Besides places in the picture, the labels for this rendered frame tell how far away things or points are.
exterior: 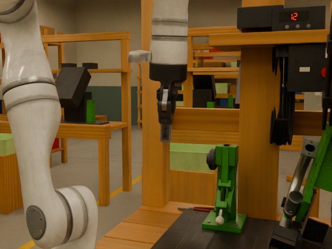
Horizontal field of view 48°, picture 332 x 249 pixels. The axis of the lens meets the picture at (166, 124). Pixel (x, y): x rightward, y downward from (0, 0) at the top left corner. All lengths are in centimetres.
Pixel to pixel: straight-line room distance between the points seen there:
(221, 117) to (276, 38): 41
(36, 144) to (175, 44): 30
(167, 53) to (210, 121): 82
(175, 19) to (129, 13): 1165
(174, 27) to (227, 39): 58
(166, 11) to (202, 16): 1084
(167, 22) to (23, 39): 27
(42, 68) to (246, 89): 85
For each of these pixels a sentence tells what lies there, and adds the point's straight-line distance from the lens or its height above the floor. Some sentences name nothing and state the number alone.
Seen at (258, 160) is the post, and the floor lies 110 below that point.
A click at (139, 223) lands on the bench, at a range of 139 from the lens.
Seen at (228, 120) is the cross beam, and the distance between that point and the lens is 149.
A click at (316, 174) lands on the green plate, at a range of 102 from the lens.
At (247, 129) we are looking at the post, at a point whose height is 121.
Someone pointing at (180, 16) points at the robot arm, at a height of 150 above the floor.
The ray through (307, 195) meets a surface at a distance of 102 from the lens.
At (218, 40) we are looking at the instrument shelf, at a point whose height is 152.
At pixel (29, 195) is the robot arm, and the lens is 65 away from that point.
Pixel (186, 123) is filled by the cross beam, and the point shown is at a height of 121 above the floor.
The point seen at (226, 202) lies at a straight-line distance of 124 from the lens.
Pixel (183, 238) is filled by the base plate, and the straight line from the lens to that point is 121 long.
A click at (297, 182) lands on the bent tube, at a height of 109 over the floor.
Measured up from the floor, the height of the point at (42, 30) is 217.
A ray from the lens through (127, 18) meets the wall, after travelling 1236.
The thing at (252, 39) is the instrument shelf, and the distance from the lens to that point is 127.
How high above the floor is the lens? 138
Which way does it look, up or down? 6 degrees down
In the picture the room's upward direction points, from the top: straight up
